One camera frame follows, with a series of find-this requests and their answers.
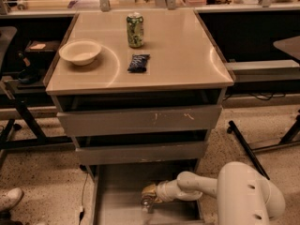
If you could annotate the top grey drawer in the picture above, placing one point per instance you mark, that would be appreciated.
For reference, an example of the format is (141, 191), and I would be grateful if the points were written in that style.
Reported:
(135, 121)

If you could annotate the clear plastic water bottle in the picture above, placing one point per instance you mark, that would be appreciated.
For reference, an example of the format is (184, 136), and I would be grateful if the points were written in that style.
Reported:
(147, 202)

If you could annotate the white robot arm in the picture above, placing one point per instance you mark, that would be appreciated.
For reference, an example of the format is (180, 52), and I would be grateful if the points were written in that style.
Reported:
(244, 196)

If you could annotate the blue snack packet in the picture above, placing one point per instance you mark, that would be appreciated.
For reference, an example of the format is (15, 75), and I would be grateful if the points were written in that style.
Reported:
(138, 63)

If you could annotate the open bottom grey drawer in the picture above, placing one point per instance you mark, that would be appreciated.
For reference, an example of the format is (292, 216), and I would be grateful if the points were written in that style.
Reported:
(118, 193)

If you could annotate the white bowl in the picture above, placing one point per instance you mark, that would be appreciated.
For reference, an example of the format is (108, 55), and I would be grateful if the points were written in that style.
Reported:
(80, 52)

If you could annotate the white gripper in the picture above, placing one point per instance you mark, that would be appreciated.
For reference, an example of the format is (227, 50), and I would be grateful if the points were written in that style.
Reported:
(161, 190)

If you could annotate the green soda can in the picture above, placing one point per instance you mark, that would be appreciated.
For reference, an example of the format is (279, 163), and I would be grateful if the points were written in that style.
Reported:
(135, 30)

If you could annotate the grey drawer cabinet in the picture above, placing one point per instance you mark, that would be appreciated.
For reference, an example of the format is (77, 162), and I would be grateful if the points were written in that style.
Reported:
(184, 69)

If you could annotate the black wheeled stand base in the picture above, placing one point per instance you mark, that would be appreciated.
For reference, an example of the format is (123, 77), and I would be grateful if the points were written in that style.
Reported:
(290, 138)

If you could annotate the middle grey drawer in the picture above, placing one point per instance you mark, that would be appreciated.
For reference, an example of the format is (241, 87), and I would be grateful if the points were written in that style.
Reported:
(140, 153)

